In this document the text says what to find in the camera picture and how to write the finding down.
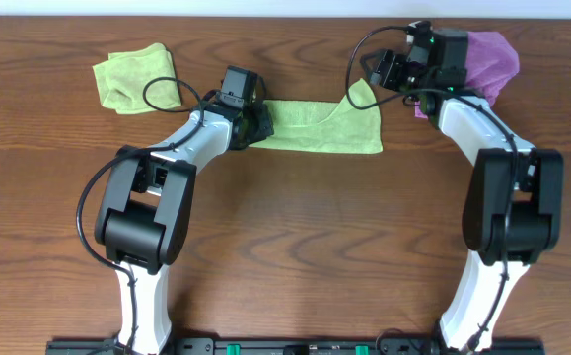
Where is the right black cable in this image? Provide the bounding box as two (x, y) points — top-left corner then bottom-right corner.
(344, 25), (521, 352)

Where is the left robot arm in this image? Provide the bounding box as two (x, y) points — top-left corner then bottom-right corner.
(95, 99), (274, 354)

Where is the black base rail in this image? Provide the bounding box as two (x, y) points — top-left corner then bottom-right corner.
(45, 337), (546, 355)

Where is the left black cable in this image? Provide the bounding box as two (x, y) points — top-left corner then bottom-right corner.
(75, 76), (227, 355)

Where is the purple cloth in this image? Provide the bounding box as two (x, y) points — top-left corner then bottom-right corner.
(408, 29), (520, 106)

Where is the folded green cloth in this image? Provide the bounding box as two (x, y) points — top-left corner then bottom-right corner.
(93, 43), (176, 115)

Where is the black cable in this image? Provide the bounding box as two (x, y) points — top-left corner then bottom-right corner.
(344, 25), (521, 352)
(75, 76), (227, 355)

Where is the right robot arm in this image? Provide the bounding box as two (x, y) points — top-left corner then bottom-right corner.
(354, 21), (564, 354)

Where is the green microfiber cloth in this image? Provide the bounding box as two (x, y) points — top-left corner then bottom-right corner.
(252, 80), (383, 154)

